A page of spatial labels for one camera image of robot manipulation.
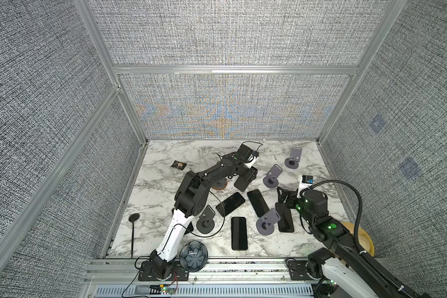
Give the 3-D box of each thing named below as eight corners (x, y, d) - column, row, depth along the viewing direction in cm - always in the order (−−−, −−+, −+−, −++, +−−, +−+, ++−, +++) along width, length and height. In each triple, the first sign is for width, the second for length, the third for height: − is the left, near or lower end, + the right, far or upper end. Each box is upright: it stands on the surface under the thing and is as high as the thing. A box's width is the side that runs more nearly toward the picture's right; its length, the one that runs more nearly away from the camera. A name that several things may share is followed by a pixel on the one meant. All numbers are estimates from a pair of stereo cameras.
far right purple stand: (286, 169, 108) (290, 159, 101) (283, 156, 114) (286, 146, 107) (300, 169, 108) (305, 159, 101) (296, 156, 114) (300, 146, 107)
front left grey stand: (199, 233, 85) (196, 225, 76) (200, 215, 90) (198, 205, 81) (214, 233, 85) (213, 225, 76) (215, 215, 90) (214, 205, 81)
